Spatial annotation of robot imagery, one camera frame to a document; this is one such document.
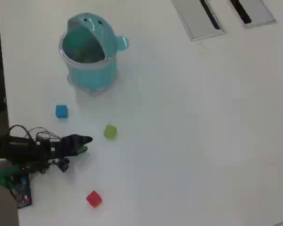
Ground teal whale-shaped bin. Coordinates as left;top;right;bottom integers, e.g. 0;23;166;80
58;13;130;97

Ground green lego block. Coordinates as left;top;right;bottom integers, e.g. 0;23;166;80
103;124;118;140

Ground blue lego block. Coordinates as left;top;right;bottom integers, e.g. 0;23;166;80
55;105;69;119

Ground narrow silver cable grommet plate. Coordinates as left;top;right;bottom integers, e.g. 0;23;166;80
228;0;277;29

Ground red lego block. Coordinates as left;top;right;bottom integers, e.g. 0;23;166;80
86;190;103;208

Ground wide silver cable grommet plate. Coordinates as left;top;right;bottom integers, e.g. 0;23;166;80
171;0;227;42

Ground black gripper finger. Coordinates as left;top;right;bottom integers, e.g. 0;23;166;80
75;135;94;146
76;146;89;156

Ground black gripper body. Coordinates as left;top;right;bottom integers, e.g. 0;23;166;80
60;135;82;157

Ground blue controller circuit board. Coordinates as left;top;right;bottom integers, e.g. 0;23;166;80
14;175;33;209

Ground green table clamp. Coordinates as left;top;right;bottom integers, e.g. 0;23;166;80
0;164;22;189

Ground thin black robot cables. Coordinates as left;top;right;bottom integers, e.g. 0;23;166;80
8;124;62;142

